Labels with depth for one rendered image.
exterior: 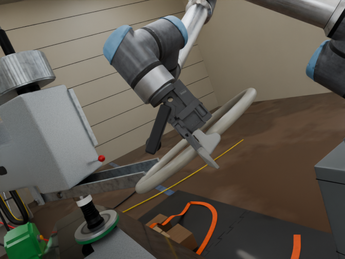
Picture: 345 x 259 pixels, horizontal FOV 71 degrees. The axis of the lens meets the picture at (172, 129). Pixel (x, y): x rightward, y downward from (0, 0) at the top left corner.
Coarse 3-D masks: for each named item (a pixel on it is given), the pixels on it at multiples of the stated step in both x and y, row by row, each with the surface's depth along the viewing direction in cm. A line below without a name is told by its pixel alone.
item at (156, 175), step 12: (240, 96) 82; (252, 96) 64; (228, 108) 92; (240, 108) 59; (228, 120) 57; (216, 132) 56; (180, 144) 101; (168, 156) 98; (180, 156) 57; (192, 156) 56; (156, 168) 93; (168, 168) 58; (180, 168) 57; (144, 180) 82; (156, 180) 60; (144, 192) 66
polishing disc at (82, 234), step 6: (108, 210) 127; (102, 216) 123; (108, 216) 120; (114, 216) 118; (84, 222) 125; (108, 222) 115; (78, 228) 121; (84, 228) 118; (96, 228) 114; (102, 228) 111; (108, 228) 112; (78, 234) 114; (84, 234) 112; (90, 234) 110; (96, 234) 109; (78, 240) 111; (84, 240) 109
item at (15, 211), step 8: (8, 192) 323; (24, 192) 427; (8, 200) 323; (24, 200) 394; (0, 208) 319; (16, 208) 327; (16, 216) 327; (32, 216) 430; (0, 224) 319; (8, 224) 334; (0, 232) 329; (0, 240) 329; (0, 248) 329; (0, 256) 329
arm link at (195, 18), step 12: (192, 0) 101; (204, 0) 100; (216, 0) 105; (192, 12) 95; (204, 12) 99; (192, 24) 89; (204, 24) 107; (192, 36) 86; (180, 60) 76; (180, 72) 77
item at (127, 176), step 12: (120, 168) 106; (132, 168) 102; (144, 168) 100; (96, 180) 115; (108, 180) 95; (120, 180) 92; (132, 180) 89; (60, 192) 111; (72, 192) 107; (84, 192) 104; (96, 192) 101; (36, 204) 117
